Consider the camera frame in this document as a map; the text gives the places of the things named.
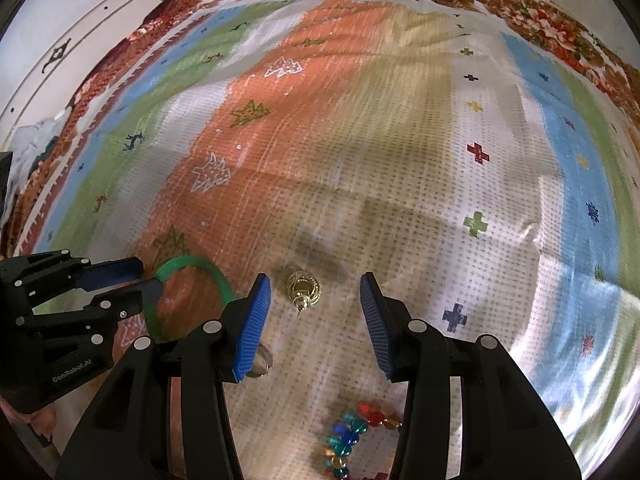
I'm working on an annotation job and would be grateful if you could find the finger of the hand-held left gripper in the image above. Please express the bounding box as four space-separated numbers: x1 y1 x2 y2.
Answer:
31 279 169 342
0 253 146 312

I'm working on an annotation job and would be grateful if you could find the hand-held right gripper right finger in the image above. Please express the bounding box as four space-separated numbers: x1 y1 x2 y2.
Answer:
359 271 584 480

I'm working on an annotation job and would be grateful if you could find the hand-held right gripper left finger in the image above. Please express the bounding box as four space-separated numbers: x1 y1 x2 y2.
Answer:
55 271 273 480

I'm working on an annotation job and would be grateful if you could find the green jade bangle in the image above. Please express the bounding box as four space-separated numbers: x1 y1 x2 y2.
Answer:
145 256 236 343

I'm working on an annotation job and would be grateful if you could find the gold earring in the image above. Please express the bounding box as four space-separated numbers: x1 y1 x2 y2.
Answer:
286 270 322 317

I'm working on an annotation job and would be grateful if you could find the white grey crumpled cloth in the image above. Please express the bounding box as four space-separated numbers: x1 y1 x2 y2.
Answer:
10 117 68 181

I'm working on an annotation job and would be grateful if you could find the striped patterned blanket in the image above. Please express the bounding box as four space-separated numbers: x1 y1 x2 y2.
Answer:
12 0 640 480

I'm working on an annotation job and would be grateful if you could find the white headboard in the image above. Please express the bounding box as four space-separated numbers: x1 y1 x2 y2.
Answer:
0 0 183 136

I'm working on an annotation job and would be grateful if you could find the small metal ring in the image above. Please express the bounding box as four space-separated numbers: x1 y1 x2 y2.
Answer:
247 347 275 380

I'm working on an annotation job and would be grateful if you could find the multicolour glass bead bracelet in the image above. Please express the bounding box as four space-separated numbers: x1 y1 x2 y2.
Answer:
315 401 403 480

